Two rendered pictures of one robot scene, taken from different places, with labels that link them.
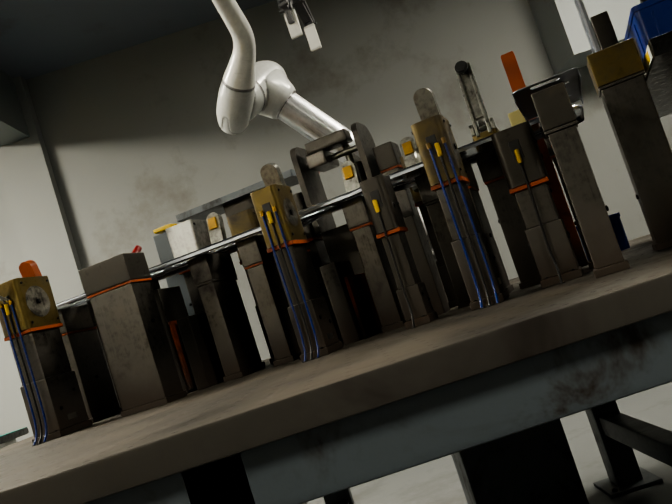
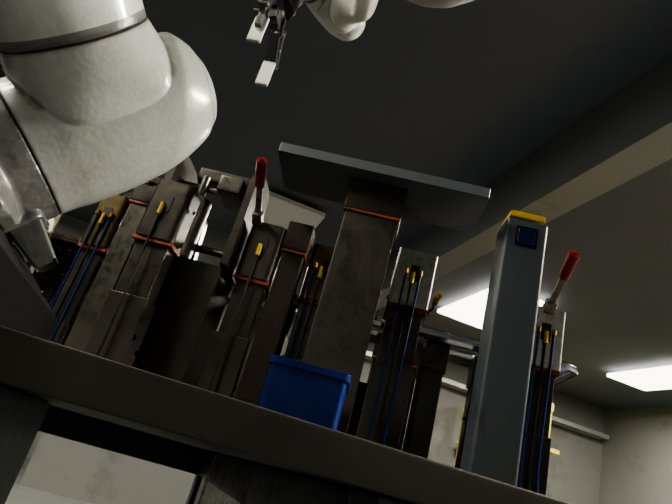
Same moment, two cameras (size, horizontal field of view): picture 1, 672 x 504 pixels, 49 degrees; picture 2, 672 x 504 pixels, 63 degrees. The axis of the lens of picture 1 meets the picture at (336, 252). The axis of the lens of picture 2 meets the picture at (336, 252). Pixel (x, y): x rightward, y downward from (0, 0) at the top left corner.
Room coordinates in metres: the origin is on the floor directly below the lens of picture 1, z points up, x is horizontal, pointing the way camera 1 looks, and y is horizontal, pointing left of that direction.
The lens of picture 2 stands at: (2.89, -0.03, 0.65)
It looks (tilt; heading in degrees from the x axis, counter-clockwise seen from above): 23 degrees up; 168
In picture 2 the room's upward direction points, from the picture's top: 16 degrees clockwise
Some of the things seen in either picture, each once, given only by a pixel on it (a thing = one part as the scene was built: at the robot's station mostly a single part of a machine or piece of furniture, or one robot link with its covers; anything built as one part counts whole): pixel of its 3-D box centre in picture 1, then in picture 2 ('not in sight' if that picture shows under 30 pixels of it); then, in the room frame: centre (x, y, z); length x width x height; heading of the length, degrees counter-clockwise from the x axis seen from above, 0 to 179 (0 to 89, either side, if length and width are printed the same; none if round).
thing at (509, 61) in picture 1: (543, 159); not in sight; (1.63, -0.50, 0.95); 0.03 x 0.01 x 0.50; 71
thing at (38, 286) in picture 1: (37, 359); not in sight; (1.66, 0.71, 0.88); 0.14 x 0.09 x 0.36; 161
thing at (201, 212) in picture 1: (243, 197); (379, 189); (2.05, 0.20, 1.16); 0.37 x 0.14 x 0.02; 71
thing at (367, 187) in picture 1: (396, 252); not in sight; (1.40, -0.11, 0.84); 0.10 x 0.05 x 0.29; 161
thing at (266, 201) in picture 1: (293, 272); not in sight; (1.47, 0.09, 0.87); 0.12 x 0.07 x 0.35; 161
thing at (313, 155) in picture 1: (359, 230); (184, 277); (1.83, -0.07, 0.95); 0.18 x 0.13 x 0.49; 71
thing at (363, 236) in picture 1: (379, 262); not in sight; (1.61, -0.08, 0.84); 0.12 x 0.05 x 0.29; 161
